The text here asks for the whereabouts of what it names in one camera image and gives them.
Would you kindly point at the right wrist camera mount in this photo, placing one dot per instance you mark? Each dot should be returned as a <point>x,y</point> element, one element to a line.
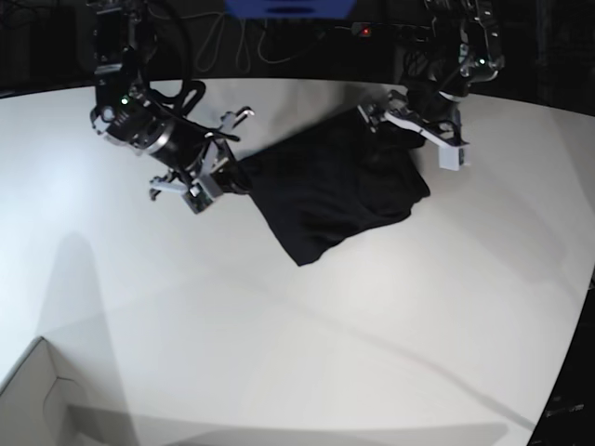
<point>216,172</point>

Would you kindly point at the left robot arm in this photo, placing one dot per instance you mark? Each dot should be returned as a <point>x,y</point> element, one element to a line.
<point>462,47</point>

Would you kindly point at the white cardboard box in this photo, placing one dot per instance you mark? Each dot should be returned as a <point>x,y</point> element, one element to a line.
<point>40,406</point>

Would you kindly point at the white power strip red switch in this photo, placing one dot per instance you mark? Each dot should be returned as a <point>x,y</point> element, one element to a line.
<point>392,31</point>

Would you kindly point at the blue box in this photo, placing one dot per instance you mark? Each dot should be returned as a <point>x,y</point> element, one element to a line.
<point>290,9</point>

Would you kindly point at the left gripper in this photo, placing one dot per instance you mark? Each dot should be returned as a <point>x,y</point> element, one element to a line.
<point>433,107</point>

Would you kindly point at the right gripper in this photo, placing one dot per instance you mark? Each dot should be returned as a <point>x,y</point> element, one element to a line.
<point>178,144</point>

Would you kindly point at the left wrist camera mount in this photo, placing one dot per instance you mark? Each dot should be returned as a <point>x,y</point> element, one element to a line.
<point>392,109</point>

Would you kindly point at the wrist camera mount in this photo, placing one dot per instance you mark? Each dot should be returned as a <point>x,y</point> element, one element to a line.
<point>216,172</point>
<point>392,109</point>

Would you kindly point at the black t-shirt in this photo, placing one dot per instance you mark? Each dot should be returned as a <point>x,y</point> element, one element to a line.
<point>335,180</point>

